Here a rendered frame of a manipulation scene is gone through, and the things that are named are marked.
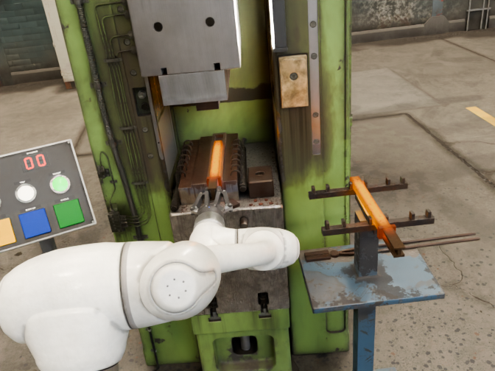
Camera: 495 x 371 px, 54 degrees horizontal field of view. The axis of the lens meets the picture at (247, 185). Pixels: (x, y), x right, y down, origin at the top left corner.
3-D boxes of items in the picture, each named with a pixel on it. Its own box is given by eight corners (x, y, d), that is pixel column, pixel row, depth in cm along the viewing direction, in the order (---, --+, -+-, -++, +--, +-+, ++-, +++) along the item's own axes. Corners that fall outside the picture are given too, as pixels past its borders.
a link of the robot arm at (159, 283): (217, 229, 84) (138, 238, 83) (211, 235, 66) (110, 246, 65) (226, 305, 83) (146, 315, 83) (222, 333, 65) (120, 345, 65)
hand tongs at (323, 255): (474, 233, 170) (474, 231, 170) (480, 241, 167) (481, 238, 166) (303, 255, 169) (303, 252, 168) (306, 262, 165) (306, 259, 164)
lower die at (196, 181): (239, 199, 167) (236, 177, 163) (180, 205, 168) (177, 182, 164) (239, 150, 204) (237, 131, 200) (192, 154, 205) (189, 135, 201)
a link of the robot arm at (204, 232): (191, 249, 139) (237, 250, 139) (185, 287, 125) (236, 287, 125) (188, 218, 133) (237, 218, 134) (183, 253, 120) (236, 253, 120)
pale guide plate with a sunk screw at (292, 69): (309, 106, 164) (306, 55, 156) (281, 108, 165) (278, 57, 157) (308, 104, 166) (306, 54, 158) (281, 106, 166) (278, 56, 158)
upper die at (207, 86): (227, 100, 151) (224, 69, 146) (163, 106, 151) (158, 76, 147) (230, 65, 188) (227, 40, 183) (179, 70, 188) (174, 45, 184)
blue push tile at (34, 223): (51, 231, 148) (44, 207, 148) (25, 239, 146) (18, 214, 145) (52, 231, 150) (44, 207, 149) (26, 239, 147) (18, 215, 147)
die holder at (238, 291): (289, 308, 182) (283, 205, 161) (188, 316, 184) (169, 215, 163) (279, 227, 232) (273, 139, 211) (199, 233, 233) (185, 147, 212)
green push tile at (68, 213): (85, 221, 151) (77, 198, 152) (60, 228, 148) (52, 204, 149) (85, 221, 153) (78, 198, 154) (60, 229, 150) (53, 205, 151)
